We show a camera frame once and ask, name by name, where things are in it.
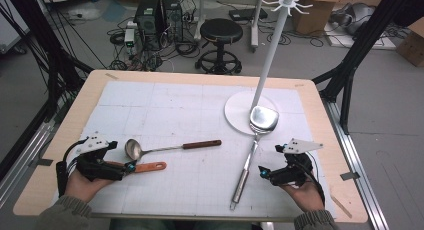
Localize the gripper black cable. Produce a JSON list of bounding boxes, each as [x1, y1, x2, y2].
[[55, 138, 88, 199], [304, 152, 326, 206]]

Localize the tangle of floor cables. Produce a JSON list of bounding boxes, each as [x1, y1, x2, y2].
[[107, 9, 203, 73]]

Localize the black flat box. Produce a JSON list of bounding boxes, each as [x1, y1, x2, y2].
[[229, 7, 269, 22]]

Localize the person's left hand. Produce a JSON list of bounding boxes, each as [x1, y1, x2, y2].
[[64, 169, 115, 203]]

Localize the aluminium rail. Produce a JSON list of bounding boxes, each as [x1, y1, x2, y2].
[[321, 99, 390, 230], [0, 120, 57, 209]]

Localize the black round stool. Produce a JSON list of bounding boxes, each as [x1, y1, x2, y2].
[[194, 18, 244, 75]]

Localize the black tape piece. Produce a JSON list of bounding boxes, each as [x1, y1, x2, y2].
[[339, 171, 362, 182], [28, 158, 54, 168]]

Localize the white floor board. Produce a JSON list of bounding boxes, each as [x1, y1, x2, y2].
[[324, 21, 398, 51]]

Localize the white grid mat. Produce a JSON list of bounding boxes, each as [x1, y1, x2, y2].
[[53, 80, 336, 220]]

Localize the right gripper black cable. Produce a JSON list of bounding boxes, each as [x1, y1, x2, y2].
[[304, 152, 326, 206]]

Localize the person's right hand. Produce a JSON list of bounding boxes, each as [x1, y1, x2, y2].
[[279, 180, 326, 213]]

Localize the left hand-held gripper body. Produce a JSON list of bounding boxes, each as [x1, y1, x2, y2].
[[75, 132, 127, 182]]

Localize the tall cardboard box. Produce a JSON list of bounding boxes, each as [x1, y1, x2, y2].
[[292, 0, 344, 36]]

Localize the slim black computer tower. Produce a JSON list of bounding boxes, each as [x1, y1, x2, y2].
[[161, 0, 184, 43]]

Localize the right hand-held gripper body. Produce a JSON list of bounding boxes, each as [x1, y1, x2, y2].
[[268, 138, 324, 188]]

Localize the low cardboard box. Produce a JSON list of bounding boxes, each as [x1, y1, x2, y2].
[[395, 18, 424, 68]]

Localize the large black computer tower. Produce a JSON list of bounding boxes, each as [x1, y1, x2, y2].
[[133, 0, 168, 52]]

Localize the steel ladle with brown handle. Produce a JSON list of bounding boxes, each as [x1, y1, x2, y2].
[[124, 138, 223, 162]]

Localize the small white device green light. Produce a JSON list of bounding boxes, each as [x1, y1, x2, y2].
[[123, 21, 138, 48]]

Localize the steel spatula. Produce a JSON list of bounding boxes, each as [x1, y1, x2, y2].
[[229, 105, 280, 212]]

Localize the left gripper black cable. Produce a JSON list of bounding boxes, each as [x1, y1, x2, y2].
[[55, 138, 88, 199]]

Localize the white utensil rack with hooks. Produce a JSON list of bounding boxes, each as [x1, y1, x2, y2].
[[223, 0, 314, 137]]

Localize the grey bag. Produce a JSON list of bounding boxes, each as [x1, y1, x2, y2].
[[329, 2, 377, 36]]

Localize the black metal frame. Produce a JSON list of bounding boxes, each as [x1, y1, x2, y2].
[[312, 0, 424, 135], [0, 0, 95, 182]]

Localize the white stand frame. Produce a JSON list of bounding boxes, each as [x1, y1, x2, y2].
[[194, 0, 265, 53]]

